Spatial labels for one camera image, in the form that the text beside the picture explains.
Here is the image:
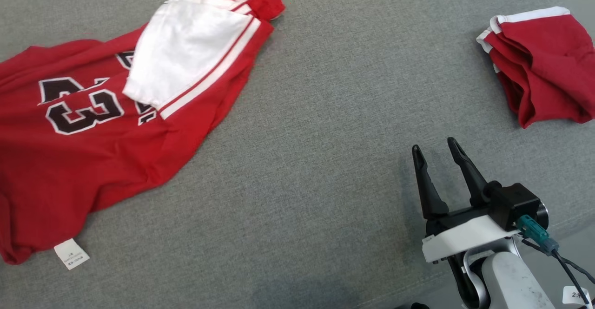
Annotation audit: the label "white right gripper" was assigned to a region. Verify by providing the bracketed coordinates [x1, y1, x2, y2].
[412, 137, 521, 264]

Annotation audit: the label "red shorts with white trim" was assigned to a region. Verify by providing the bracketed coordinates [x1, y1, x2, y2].
[476, 6, 595, 129]

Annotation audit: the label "red jersey with white sleeves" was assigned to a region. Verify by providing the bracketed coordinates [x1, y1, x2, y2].
[0, 0, 286, 271]

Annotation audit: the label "grey fabric sofa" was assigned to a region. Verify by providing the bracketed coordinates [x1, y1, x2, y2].
[0, 0, 595, 309]

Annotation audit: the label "right camera cable teal plug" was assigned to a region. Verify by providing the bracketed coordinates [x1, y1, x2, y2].
[516, 215, 595, 307]

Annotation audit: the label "small white cable tag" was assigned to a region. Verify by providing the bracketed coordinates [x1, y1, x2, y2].
[562, 286, 592, 306]

